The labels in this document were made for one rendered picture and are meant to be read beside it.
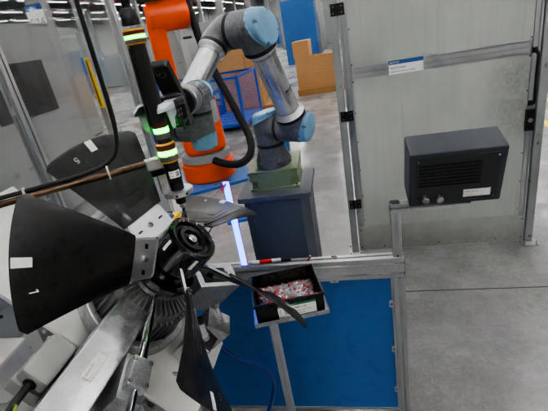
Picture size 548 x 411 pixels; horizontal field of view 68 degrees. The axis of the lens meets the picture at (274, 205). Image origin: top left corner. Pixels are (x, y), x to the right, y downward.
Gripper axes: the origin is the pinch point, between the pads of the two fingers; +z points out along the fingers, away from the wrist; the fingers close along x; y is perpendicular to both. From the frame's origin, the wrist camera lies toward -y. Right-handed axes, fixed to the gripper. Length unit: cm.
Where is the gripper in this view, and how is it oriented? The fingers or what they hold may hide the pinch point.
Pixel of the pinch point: (147, 109)
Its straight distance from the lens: 92.4
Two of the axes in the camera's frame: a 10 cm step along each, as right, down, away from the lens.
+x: -9.7, 0.9, 2.1
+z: -1.5, 4.2, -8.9
